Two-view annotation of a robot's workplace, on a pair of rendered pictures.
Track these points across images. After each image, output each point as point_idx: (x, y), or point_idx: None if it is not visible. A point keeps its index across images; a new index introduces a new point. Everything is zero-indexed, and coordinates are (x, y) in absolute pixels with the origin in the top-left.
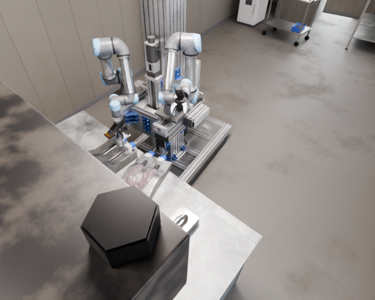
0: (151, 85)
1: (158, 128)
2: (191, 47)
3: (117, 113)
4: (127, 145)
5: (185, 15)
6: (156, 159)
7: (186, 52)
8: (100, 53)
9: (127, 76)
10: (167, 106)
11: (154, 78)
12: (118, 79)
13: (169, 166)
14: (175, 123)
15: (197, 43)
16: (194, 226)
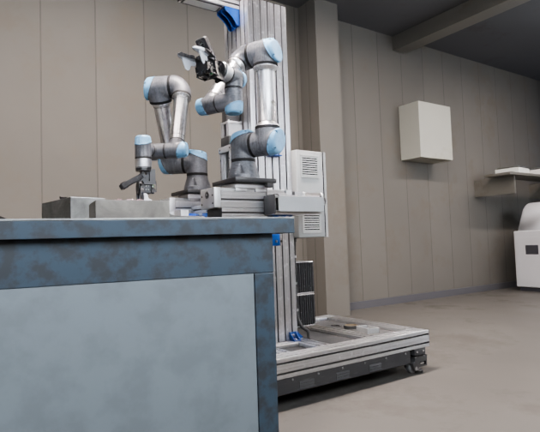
0: (227, 165)
1: (206, 192)
2: (261, 50)
3: (141, 150)
4: None
5: (286, 69)
6: (174, 211)
7: (255, 59)
8: (150, 89)
9: (177, 116)
10: (231, 165)
11: (228, 145)
12: (181, 159)
13: (189, 217)
14: (241, 194)
15: (267, 42)
16: (152, 213)
